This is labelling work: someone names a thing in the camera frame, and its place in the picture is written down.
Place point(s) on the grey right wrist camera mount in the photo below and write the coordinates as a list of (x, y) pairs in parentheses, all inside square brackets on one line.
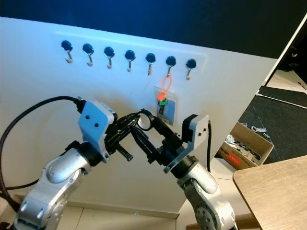
[(194, 140)]

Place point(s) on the black floor mat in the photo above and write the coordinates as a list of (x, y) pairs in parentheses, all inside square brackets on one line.
[(283, 120)]

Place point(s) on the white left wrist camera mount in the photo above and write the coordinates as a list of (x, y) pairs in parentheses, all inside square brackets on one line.
[(96, 122)]

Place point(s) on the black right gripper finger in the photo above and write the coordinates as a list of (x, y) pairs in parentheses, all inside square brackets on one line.
[(162, 128), (144, 143)]

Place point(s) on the key bunch with orange loop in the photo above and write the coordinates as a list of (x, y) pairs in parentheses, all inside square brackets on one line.
[(168, 108)]

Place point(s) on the open cardboard box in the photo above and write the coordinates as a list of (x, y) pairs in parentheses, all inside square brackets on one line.
[(249, 143)]

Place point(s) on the black knob metal hook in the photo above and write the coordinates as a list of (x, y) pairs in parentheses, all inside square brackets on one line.
[(88, 48), (150, 57), (191, 63), (129, 54), (171, 60), (109, 51), (66, 45)]

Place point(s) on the small silver metal item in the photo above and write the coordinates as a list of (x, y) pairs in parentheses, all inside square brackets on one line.
[(258, 129)]

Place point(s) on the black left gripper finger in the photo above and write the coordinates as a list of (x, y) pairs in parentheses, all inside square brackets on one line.
[(136, 114), (130, 131)]

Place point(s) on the white hook rail strip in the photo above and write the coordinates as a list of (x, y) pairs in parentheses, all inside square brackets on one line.
[(124, 42)]

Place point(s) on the white hook board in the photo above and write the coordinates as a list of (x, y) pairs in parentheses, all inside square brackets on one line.
[(38, 76)]

